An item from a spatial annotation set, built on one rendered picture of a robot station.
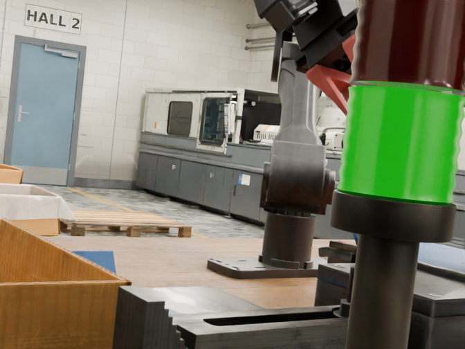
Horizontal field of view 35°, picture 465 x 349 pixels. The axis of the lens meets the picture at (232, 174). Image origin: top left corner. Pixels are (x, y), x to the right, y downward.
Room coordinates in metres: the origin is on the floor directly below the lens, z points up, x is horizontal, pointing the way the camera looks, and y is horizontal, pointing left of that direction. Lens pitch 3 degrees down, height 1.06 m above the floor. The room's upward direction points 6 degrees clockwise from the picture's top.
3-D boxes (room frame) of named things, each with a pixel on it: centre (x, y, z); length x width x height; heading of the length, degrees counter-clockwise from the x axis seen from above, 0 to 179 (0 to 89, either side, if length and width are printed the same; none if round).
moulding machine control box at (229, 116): (9.46, 0.09, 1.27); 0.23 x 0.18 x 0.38; 121
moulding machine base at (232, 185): (9.87, -0.27, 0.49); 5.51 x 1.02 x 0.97; 31
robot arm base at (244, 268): (0.93, -0.08, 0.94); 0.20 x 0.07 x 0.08; 125
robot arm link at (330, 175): (0.92, -0.08, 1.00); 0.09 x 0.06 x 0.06; 88
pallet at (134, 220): (7.23, 1.11, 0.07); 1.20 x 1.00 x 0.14; 123
